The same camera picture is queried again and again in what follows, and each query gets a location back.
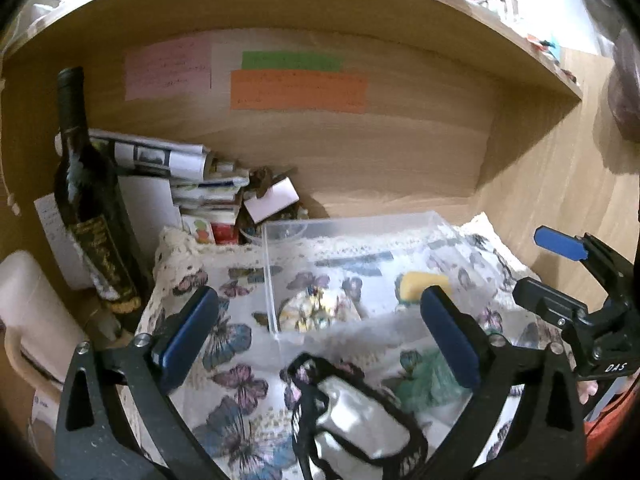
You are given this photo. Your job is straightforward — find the floral fabric pouch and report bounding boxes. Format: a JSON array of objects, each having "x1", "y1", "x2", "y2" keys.
[{"x1": 277, "y1": 286, "x2": 361, "y2": 333}]

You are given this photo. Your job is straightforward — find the person's right hand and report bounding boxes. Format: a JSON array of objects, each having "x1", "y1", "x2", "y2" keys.
[{"x1": 577, "y1": 380, "x2": 599, "y2": 405}]

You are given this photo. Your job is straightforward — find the black patterned pouch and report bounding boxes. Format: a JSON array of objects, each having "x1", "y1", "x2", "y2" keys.
[{"x1": 288, "y1": 353, "x2": 428, "y2": 480}]

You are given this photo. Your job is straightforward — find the wooden shelf board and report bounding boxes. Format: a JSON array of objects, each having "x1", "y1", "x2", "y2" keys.
[{"x1": 8, "y1": 0, "x2": 582, "y2": 98}]

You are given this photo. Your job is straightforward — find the stack of papers and books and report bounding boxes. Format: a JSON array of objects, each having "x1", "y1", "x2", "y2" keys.
[{"x1": 55, "y1": 129, "x2": 248, "y2": 252}]

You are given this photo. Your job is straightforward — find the white paper towel roll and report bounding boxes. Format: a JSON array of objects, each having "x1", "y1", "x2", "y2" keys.
[{"x1": 1, "y1": 250, "x2": 88, "y2": 382}]

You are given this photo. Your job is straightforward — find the orange paper note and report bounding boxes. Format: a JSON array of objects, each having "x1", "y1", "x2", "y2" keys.
[{"x1": 230, "y1": 70, "x2": 368, "y2": 114}]

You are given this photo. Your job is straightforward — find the butterfly print cloth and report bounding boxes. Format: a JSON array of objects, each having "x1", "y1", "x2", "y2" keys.
[{"x1": 139, "y1": 215, "x2": 560, "y2": 479}]

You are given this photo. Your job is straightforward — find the green knitted item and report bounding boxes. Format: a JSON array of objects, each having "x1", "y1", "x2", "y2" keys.
[{"x1": 382, "y1": 349, "x2": 469, "y2": 414}]

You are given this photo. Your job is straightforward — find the clear plastic storage box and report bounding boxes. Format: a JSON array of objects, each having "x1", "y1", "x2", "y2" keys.
[{"x1": 262, "y1": 211, "x2": 498, "y2": 344}]

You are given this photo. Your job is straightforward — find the small white card box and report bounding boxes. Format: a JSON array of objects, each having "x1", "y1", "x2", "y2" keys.
[{"x1": 244, "y1": 178, "x2": 299, "y2": 223}]

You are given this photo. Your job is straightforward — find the pink paper note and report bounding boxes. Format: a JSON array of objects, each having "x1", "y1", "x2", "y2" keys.
[{"x1": 124, "y1": 35, "x2": 212, "y2": 101}]

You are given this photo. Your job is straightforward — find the dark wine bottle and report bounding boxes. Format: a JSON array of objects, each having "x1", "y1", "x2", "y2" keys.
[{"x1": 54, "y1": 67, "x2": 153, "y2": 324}]

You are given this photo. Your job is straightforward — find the yellow white plush ball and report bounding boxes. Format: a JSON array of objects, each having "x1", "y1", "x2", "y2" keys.
[{"x1": 395, "y1": 271, "x2": 452, "y2": 307}]

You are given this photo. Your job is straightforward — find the green paper strip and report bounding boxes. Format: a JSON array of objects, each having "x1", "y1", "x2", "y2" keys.
[{"x1": 241, "y1": 51, "x2": 343, "y2": 73}]

